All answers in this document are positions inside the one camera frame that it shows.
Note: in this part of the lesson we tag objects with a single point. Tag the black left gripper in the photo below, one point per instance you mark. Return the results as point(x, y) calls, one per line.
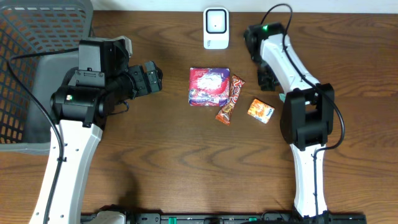
point(148, 81)

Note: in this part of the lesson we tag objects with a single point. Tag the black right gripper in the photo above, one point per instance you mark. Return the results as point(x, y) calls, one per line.
point(263, 83)

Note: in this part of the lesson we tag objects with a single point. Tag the small orange snack box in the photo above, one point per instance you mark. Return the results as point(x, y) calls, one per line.
point(261, 111)

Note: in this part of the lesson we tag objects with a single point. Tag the red orange candy bar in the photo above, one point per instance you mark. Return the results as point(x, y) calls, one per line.
point(225, 113)

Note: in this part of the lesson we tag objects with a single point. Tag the red purple snack packet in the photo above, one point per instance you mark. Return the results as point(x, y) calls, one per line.
point(208, 86)

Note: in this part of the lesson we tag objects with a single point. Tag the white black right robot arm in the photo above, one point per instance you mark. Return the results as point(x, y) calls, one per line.
point(307, 116)

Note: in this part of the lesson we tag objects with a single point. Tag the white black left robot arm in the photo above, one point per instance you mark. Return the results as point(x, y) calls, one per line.
point(79, 110)

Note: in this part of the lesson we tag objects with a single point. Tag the white barcode scanner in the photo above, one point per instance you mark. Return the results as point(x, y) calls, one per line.
point(215, 28)

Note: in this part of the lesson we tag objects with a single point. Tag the grey plastic mesh basket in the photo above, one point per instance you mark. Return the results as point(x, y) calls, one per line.
point(38, 42)

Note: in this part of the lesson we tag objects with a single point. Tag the black mounting rail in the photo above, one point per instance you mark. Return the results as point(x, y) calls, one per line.
point(114, 214)

